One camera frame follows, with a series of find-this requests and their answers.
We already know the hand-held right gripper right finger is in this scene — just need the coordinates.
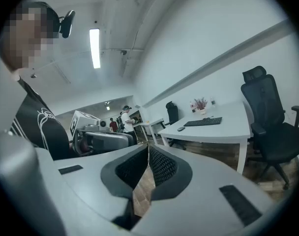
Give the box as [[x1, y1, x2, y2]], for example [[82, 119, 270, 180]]
[[132, 144, 275, 236]]

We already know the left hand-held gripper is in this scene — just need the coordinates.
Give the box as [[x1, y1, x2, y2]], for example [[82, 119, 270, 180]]
[[69, 110, 138, 157]]

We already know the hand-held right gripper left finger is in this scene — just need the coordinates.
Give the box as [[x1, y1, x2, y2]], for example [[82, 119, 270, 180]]
[[53, 143, 149, 231]]

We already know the black keyboard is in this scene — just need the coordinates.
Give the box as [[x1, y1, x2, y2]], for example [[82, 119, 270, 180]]
[[183, 117, 223, 127]]

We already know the small white table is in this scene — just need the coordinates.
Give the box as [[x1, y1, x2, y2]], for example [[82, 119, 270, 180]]
[[139, 118, 166, 145]]

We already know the small black office chair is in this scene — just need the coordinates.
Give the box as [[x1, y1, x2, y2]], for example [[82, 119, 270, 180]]
[[165, 101, 187, 150]]

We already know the person's black t-shirt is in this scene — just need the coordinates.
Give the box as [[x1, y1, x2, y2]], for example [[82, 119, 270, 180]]
[[10, 76, 78, 161]]

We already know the red potted plant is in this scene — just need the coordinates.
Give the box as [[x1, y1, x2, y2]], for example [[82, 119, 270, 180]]
[[193, 97, 209, 115]]

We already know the ceiling tube light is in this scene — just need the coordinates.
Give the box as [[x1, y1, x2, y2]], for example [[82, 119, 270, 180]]
[[89, 28, 101, 69]]

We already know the black mesh office chair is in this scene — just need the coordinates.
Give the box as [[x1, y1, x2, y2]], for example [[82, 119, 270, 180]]
[[240, 65, 299, 190]]

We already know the person's head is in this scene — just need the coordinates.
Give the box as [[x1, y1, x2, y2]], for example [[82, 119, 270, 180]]
[[1, 1, 60, 82]]

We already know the black head-mounted camera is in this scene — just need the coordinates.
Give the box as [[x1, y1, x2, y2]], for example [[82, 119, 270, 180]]
[[58, 10, 76, 39]]

